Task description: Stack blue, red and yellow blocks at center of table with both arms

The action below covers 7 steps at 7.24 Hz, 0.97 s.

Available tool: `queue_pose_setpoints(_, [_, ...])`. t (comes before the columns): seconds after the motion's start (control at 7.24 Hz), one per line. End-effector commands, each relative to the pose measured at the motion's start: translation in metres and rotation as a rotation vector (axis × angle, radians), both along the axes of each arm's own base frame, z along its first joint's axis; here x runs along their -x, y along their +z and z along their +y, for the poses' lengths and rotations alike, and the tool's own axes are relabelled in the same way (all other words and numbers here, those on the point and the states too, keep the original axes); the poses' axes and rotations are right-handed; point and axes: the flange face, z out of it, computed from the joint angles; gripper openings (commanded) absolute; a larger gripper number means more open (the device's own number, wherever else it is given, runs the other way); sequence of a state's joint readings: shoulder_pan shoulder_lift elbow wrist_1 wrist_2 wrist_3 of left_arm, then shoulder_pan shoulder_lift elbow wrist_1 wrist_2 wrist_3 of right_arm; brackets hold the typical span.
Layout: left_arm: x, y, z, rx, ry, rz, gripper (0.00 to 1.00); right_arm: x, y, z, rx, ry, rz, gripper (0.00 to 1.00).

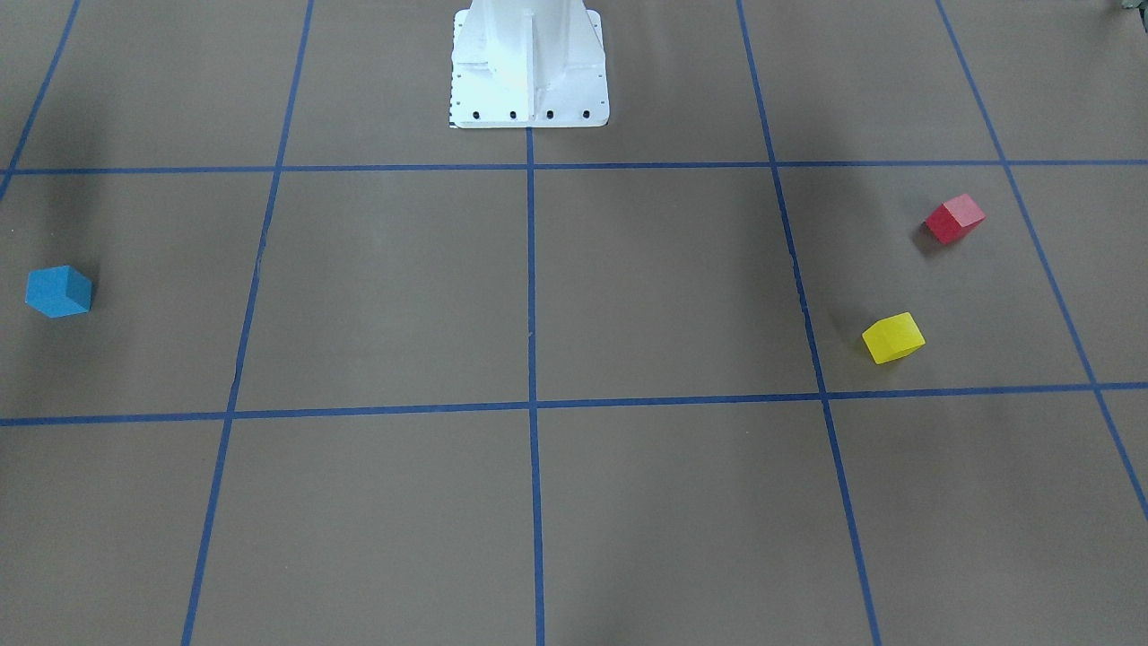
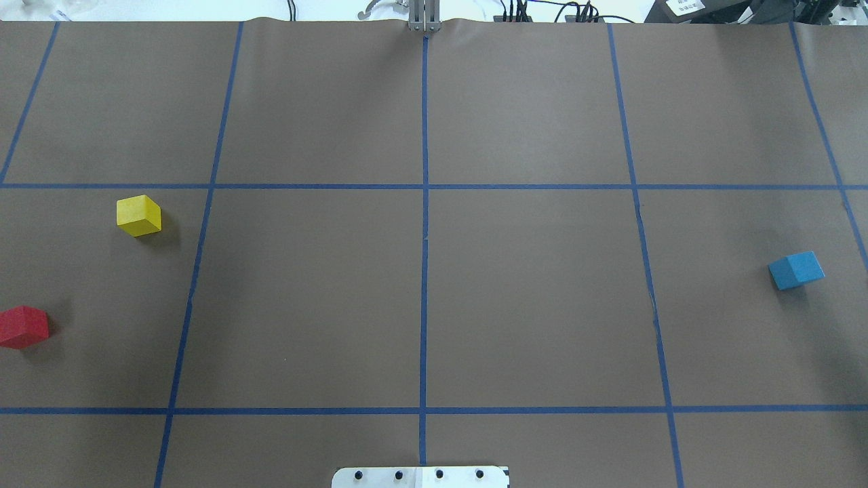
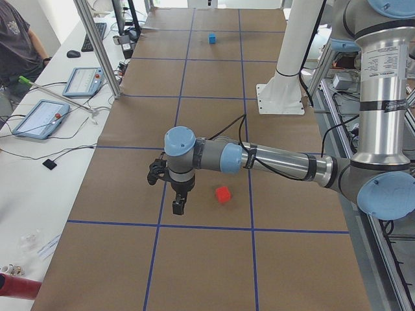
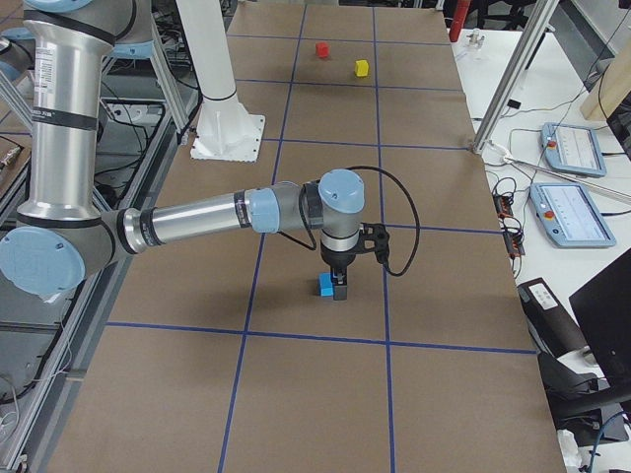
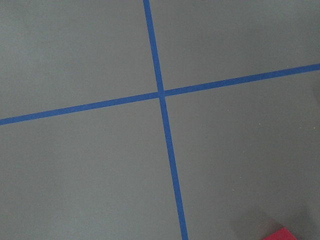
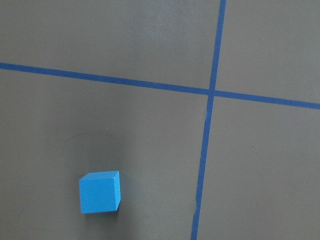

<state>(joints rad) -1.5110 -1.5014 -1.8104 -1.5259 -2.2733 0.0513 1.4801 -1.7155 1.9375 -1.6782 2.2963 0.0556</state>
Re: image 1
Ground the yellow wooden block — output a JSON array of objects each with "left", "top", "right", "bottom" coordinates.
[{"left": 862, "top": 311, "right": 926, "bottom": 365}]

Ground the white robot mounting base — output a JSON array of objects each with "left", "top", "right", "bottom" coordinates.
[{"left": 448, "top": 1, "right": 610, "bottom": 129}]

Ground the red wooden block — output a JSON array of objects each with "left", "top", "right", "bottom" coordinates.
[{"left": 924, "top": 195, "right": 987, "bottom": 246}]

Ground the blue wooden block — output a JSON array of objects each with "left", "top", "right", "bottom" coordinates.
[{"left": 25, "top": 266, "right": 93, "bottom": 319}]

